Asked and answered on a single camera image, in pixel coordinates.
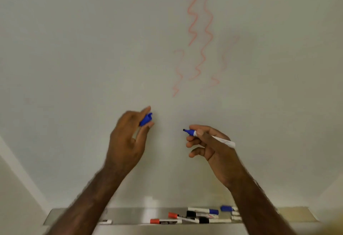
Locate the red whiteboard marker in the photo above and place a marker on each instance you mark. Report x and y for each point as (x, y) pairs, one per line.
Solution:
(107, 221)
(172, 215)
(155, 221)

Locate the person's right hand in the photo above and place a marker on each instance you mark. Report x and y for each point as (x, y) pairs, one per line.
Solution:
(222, 160)

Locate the person's right forearm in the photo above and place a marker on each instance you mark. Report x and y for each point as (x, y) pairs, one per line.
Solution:
(257, 208)

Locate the blue marker cap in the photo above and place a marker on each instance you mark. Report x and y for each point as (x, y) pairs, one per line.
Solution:
(146, 119)

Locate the metal marker tray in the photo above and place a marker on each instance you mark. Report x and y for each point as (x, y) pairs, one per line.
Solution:
(128, 213)

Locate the person's left forearm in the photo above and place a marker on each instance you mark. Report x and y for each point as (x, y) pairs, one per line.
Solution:
(88, 202)

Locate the black whiteboard marker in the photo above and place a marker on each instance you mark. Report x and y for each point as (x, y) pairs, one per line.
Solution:
(203, 220)
(191, 214)

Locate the white whiteboard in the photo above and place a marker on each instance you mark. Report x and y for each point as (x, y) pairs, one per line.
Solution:
(80, 55)

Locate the blue whiteboard marker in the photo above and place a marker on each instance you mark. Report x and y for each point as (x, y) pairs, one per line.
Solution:
(226, 208)
(235, 218)
(235, 213)
(190, 132)
(213, 211)

